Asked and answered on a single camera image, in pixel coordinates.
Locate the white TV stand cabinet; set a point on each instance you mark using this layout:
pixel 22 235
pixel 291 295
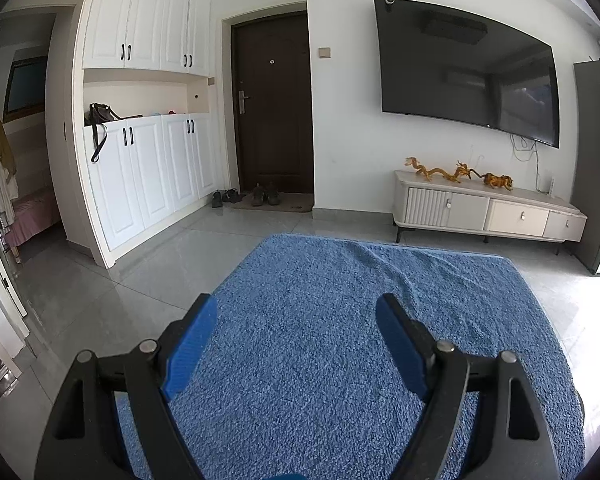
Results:
pixel 473 208

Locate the grey tall cabinet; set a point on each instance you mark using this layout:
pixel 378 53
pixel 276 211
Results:
pixel 586 186

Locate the white shoe cabinet wall unit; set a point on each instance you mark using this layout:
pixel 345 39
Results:
pixel 149 61

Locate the wall-mounted black television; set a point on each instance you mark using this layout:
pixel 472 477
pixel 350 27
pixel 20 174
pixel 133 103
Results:
pixel 446 63

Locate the dark brown entrance door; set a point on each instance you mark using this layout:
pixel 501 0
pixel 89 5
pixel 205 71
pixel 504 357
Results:
pixel 272 100

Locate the blue fuzzy table cloth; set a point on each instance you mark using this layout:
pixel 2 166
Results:
pixel 296 378

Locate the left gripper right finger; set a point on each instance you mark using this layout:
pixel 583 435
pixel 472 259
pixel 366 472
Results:
pixel 407 343

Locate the dark handbag on shelf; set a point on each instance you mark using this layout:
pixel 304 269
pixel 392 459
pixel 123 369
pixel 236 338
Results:
pixel 98 116

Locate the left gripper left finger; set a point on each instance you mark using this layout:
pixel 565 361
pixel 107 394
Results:
pixel 182 345

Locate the shoes by door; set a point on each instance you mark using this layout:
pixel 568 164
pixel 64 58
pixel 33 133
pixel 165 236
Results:
pixel 259 196

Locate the golden dragon figurine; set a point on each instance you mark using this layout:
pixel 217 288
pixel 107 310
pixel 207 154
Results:
pixel 461 171

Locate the wall light switch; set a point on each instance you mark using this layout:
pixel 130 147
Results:
pixel 324 52

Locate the golden tiger figurine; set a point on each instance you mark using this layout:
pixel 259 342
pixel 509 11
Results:
pixel 495 181

